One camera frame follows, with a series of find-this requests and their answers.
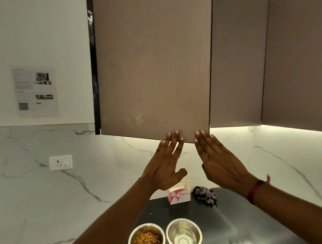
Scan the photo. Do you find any person's right hand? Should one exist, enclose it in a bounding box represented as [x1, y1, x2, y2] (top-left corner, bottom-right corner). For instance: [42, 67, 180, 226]
[194, 130, 260, 199]

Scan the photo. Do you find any person's left hand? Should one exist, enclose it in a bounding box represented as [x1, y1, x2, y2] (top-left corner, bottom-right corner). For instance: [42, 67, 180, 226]
[141, 130, 188, 191]

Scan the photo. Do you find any steel bowl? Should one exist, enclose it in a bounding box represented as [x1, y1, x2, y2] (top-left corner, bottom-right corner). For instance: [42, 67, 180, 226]
[127, 223, 166, 244]
[166, 218, 203, 244]

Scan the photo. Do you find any person's left forearm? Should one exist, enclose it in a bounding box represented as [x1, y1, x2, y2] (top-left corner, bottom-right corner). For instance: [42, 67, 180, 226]
[73, 177, 156, 244]

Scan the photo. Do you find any red and white tissue box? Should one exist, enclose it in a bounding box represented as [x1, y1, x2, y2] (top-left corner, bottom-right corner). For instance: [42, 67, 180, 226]
[168, 183, 191, 205]

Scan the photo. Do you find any dark checked cloth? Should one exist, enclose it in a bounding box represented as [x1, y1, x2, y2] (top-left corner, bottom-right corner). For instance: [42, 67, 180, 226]
[192, 186, 218, 208]

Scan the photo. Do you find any red wrist band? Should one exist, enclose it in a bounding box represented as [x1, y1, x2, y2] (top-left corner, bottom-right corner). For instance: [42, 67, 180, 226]
[246, 174, 271, 205]

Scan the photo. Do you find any printed paper sheet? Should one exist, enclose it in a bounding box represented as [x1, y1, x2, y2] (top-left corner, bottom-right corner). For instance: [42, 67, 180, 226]
[11, 66, 60, 118]

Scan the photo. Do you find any white wall socket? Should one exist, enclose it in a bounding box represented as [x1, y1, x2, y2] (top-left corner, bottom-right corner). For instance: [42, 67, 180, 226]
[49, 155, 73, 172]

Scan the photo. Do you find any brown wall cabinet door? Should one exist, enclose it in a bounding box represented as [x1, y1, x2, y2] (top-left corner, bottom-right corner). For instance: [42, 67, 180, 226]
[261, 0, 322, 132]
[209, 0, 269, 128]

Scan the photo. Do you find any grey wall cabinet body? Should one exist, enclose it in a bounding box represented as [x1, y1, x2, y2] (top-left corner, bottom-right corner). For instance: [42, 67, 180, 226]
[86, 0, 102, 135]

